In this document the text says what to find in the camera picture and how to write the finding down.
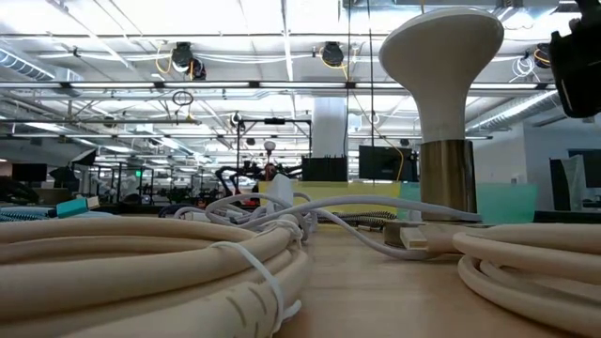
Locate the green plastic bin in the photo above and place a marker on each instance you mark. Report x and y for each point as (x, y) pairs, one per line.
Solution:
(507, 202)

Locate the black aluminium table frame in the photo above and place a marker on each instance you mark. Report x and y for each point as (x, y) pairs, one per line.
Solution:
(563, 217)

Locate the black slotted box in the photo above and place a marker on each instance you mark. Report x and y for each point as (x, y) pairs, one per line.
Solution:
(324, 170)

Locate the black background robot frame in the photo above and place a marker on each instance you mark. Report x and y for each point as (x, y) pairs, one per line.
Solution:
(274, 121)

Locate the small black monitor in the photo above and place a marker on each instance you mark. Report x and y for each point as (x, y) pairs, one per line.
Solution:
(28, 173)

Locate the dark partition panel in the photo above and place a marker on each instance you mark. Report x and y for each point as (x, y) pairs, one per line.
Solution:
(559, 183)

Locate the white globe lamp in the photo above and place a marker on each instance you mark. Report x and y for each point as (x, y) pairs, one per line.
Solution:
(270, 146)

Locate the person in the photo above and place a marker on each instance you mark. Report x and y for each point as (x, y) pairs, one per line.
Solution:
(271, 173)

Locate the white dome brass lamp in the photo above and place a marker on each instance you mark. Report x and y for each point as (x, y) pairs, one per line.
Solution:
(441, 61)

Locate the white pillar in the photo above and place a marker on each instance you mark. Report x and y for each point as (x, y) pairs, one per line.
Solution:
(328, 127)

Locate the yellow plastic bin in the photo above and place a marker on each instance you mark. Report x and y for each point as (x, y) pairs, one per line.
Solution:
(357, 189)

